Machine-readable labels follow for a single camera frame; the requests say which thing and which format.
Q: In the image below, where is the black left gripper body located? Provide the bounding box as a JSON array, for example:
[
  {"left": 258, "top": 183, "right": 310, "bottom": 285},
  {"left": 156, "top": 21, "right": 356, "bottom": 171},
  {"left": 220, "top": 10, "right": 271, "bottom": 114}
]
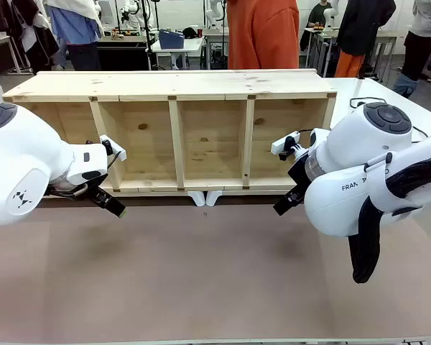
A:
[{"left": 87, "top": 178, "right": 111, "bottom": 206}]

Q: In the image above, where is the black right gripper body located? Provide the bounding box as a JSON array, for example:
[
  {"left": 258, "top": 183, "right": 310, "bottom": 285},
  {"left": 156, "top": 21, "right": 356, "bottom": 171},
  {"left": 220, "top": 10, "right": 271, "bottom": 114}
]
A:
[{"left": 287, "top": 157, "right": 312, "bottom": 197}]

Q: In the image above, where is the white shelf foot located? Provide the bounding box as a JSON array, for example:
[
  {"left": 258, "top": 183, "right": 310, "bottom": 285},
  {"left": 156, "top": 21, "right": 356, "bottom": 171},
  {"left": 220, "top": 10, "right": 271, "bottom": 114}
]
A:
[
  {"left": 205, "top": 189, "right": 224, "bottom": 208},
  {"left": 187, "top": 190, "right": 207, "bottom": 208}
]

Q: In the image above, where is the light wooden shelf unit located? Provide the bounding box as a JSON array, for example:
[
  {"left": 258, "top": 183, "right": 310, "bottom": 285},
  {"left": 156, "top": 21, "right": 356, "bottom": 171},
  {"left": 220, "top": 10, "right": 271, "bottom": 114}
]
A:
[{"left": 1, "top": 68, "right": 338, "bottom": 197}]

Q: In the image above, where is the blue bag on floor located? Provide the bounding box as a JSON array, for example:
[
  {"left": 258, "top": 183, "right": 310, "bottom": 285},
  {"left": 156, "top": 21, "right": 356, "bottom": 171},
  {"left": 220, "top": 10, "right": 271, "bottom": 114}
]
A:
[{"left": 394, "top": 73, "right": 420, "bottom": 98}]

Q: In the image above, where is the person in orange hoodie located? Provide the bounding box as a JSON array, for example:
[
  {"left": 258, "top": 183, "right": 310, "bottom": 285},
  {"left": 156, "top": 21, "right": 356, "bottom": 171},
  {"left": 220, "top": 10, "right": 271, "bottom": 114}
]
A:
[{"left": 226, "top": 0, "right": 300, "bottom": 70}]

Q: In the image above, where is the person in blue shirt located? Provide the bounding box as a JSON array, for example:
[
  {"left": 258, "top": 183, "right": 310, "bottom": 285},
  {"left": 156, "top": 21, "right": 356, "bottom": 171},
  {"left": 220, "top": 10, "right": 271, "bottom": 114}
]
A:
[{"left": 44, "top": 0, "right": 105, "bottom": 71}]

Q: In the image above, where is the person in black top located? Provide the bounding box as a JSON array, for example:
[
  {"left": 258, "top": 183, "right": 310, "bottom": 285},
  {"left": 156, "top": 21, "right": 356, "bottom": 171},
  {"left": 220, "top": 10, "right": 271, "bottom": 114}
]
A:
[{"left": 335, "top": 0, "right": 397, "bottom": 79}]

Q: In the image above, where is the seated person in dark green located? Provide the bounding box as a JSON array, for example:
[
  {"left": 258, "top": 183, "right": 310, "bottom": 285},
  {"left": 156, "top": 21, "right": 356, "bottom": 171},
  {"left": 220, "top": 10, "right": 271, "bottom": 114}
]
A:
[{"left": 306, "top": 0, "right": 333, "bottom": 30}]

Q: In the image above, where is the black tripod stand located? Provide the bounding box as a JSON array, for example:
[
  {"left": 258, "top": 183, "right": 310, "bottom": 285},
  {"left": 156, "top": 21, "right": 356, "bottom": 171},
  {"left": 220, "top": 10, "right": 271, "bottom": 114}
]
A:
[{"left": 142, "top": 0, "right": 157, "bottom": 71}]

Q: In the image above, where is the white background table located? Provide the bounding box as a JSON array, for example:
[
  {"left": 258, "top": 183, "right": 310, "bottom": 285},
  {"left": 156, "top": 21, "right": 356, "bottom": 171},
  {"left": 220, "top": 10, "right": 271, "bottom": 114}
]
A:
[{"left": 149, "top": 37, "right": 207, "bottom": 70}]

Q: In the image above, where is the blue storage bin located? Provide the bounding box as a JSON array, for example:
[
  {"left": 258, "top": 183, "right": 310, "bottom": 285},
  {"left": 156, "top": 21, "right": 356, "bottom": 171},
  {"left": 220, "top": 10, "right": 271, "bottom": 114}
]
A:
[{"left": 158, "top": 28, "right": 185, "bottom": 50}]

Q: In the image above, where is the person in dark coat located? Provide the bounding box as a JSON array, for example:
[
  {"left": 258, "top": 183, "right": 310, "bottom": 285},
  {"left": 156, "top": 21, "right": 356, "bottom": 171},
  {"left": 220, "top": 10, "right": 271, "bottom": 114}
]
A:
[{"left": 0, "top": 0, "right": 60, "bottom": 72}]

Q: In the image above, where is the grey metal background table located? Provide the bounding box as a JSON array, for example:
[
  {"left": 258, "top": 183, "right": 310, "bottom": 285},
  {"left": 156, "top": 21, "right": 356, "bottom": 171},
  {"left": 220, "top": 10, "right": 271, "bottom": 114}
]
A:
[{"left": 0, "top": 31, "right": 24, "bottom": 75}]

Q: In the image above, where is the person in grey top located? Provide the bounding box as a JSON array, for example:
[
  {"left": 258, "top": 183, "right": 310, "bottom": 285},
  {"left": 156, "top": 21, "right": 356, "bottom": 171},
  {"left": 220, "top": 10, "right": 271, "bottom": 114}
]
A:
[{"left": 403, "top": 0, "right": 431, "bottom": 83}]

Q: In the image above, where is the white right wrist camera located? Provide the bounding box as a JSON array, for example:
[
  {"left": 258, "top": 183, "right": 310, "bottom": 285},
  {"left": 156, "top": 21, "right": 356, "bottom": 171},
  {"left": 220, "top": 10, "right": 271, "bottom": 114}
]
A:
[{"left": 271, "top": 132, "right": 302, "bottom": 155}]

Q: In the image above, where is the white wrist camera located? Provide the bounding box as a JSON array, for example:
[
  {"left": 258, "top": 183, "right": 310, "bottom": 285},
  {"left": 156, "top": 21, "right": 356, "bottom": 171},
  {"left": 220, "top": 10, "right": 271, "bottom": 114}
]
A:
[
  {"left": 271, "top": 132, "right": 302, "bottom": 155},
  {"left": 99, "top": 134, "right": 126, "bottom": 163}
]

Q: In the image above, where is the black left camera cable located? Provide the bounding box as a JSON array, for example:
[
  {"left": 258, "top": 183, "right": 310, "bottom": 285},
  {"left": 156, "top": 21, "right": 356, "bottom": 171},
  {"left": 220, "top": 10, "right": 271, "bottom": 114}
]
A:
[{"left": 106, "top": 149, "right": 123, "bottom": 170}]

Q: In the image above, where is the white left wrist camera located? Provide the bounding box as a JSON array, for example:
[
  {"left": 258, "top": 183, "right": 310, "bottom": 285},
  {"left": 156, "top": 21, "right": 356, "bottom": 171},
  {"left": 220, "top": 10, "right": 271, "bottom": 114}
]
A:
[{"left": 99, "top": 134, "right": 126, "bottom": 163}]

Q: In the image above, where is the black braided cable sleeve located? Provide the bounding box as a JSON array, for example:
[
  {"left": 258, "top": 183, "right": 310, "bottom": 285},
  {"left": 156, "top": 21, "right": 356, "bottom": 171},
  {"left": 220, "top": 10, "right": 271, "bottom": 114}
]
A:
[{"left": 347, "top": 152, "right": 431, "bottom": 285}]

